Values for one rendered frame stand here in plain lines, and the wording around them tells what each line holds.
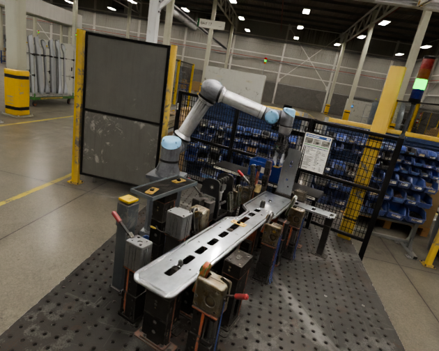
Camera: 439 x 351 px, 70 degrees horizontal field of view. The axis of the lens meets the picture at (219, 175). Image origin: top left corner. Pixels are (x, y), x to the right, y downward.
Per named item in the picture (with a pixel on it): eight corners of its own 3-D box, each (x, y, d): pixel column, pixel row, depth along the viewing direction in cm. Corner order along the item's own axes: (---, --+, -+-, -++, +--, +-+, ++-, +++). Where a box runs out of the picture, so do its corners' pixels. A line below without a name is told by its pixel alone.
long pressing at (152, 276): (176, 306, 103) (176, 301, 103) (126, 276, 113) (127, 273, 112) (294, 201, 221) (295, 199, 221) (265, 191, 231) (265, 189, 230)
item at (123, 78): (164, 200, 431) (183, 47, 373) (160, 204, 418) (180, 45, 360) (74, 180, 447) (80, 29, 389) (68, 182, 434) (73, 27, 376)
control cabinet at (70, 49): (18, 87, 1267) (17, 21, 1196) (28, 88, 1318) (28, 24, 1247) (72, 98, 1237) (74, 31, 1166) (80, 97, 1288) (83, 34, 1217)
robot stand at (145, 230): (139, 233, 199) (145, 174, 188) (151, 221, 219) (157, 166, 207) (169, 241, 197) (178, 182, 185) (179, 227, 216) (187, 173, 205)
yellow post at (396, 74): (329, 318, 259) (414, 67, 201) (308, 308, 267) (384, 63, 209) (333, 306, 274) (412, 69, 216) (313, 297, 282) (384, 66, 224)
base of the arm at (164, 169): (151, 174, 190) (152, 158, 187) (159, 168, 204) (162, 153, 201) (175, 180, 188) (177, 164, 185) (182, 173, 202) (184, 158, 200)
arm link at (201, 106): (160, 149, 199) (208, 74, 182) (167, 145, 213) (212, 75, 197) (175, 159, 199) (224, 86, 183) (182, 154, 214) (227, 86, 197)
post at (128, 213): (120, 294, 145) (128, 207, 132) (109, 286, 148) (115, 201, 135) (132, 285, 151) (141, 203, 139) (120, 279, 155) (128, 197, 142)
